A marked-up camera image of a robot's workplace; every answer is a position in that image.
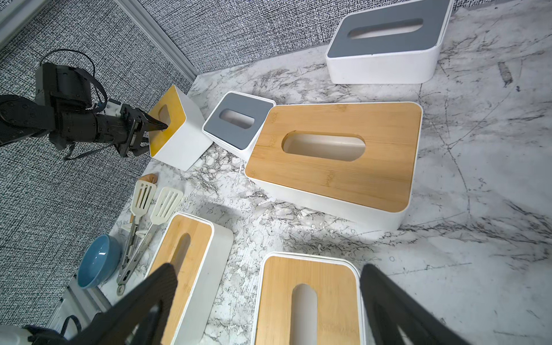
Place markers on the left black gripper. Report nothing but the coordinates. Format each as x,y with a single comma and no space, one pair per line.
124,127

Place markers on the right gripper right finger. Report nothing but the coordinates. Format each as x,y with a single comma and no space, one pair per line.
392,313

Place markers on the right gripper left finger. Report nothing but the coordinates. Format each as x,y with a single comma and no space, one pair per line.
142,314

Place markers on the yellow lid tissue box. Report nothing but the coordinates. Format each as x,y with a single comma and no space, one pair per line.
183,142

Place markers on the large bamboo lid tissue box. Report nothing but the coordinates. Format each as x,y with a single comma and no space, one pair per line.
355,161

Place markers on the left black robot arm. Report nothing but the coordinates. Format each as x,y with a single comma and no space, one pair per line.
72,106

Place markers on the grey lid tissue box centre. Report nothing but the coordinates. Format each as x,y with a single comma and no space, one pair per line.
236,122

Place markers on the grey lid tissue box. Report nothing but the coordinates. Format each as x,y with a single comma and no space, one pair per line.
394,44
236,122

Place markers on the grey lid tissue box back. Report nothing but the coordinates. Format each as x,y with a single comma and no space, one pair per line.
394,44

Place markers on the blue ceramic bowl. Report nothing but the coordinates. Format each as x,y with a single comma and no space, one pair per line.
99,262

